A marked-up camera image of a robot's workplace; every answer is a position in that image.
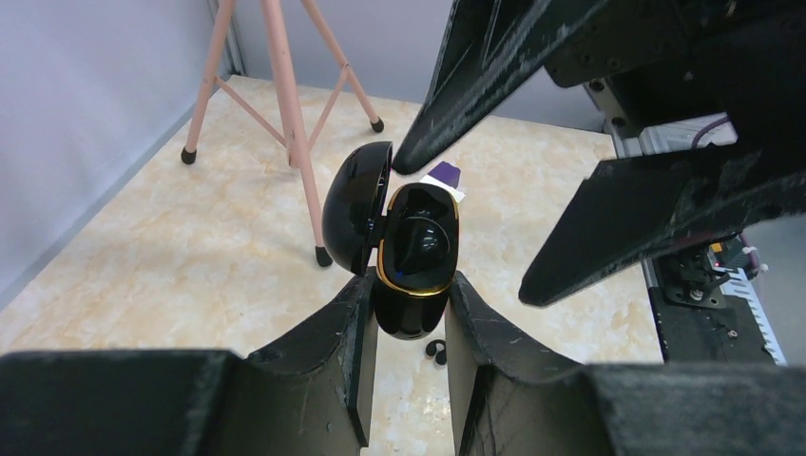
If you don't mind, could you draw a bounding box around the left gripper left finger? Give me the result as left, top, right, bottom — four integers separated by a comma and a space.
1, 273, 377, 455

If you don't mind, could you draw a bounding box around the pink tripod stand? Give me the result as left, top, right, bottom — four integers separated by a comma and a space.
180, 0, 385, 268

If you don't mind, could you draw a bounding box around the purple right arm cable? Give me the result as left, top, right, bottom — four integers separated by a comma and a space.
691, 114, 732, 150

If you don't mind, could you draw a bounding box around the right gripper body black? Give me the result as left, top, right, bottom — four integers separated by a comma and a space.
547, 1, 805, 145

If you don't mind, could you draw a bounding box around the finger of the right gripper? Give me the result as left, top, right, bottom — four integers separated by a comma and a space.
392, 0, 607, 175
518, 145, 805, 307

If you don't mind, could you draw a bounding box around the black earbud pair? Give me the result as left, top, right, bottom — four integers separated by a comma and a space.
425, 339, 447, 366

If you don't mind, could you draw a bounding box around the black glossy earbud charging case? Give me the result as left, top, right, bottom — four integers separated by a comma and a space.
322, 142, 460, 340

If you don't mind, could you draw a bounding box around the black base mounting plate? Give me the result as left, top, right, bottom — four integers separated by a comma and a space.
642, 238, 788, 367

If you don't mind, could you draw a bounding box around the green white purple block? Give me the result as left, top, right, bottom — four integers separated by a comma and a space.
420, 161, 465, 203

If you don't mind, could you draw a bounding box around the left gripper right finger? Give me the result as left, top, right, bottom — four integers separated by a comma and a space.
445, 274, 805, 455

